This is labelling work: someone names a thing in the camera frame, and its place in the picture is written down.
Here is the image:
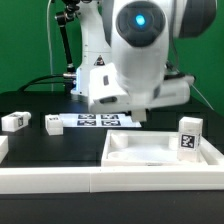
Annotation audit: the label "white U-shaped obstacle fence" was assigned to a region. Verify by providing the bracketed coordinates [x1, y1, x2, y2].
[0, 134, 224, 195]

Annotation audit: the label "black cables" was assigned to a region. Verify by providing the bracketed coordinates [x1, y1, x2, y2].
[18, 73, 78, 93]

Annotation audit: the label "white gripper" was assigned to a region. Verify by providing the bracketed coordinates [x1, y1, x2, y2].
[88, 64, 192, 113]

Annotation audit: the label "white square table top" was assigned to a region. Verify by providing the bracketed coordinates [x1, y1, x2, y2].
[101, 130, 224, 166]

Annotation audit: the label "white hanging cable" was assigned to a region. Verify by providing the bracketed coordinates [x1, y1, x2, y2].
[46, 0, 56, 93]

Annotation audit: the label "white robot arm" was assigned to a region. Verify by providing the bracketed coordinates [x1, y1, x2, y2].
[77, 0, 217, 113]

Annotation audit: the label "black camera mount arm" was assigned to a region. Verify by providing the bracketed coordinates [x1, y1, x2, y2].
[55, 0, 80, 78]

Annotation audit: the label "sheet with fiducial markers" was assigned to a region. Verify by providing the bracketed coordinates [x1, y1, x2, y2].
[59, 113, 141, 128]

